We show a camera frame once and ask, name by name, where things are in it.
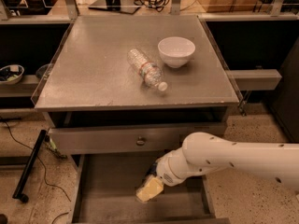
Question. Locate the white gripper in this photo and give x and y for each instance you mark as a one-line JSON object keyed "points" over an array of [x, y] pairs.
{"points": [[165, 173]]}

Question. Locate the blue silver redbull can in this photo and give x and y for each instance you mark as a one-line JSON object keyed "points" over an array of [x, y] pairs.
{"points": [[151, 174]]}

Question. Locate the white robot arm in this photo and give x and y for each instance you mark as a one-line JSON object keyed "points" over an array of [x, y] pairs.
{"points": [[204, 153]]}

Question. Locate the brass drawer knob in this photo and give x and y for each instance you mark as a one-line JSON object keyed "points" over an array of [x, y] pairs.
{"points": [[141, 141]]}

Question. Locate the grey top drawer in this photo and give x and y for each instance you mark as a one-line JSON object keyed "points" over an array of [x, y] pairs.
{"points": [[118, 139]]}

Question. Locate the open grey middle drawer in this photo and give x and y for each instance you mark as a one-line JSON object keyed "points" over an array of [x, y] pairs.
{"points": [[105, 194]]}

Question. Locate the grey wooden drawer cabinet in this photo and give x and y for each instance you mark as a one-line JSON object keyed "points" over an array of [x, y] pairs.
{"points": [[134, 86]]}

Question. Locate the clear plastic water bottle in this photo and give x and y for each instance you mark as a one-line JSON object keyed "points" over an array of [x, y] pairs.
{"points": [[149, 71]]}

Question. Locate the black bar on floor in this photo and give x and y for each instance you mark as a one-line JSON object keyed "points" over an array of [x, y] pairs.
{"points": [[18, 193]]}

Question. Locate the white ceramic bowl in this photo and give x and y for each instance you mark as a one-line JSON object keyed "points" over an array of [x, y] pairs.
{"points": [[176, 51]]}

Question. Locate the small bowl with items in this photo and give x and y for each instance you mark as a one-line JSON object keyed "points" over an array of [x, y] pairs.
{"points": [[11, 74]]}

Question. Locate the black monitor stand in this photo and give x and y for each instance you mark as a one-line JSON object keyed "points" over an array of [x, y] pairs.
{"points": [[120, 6]]}

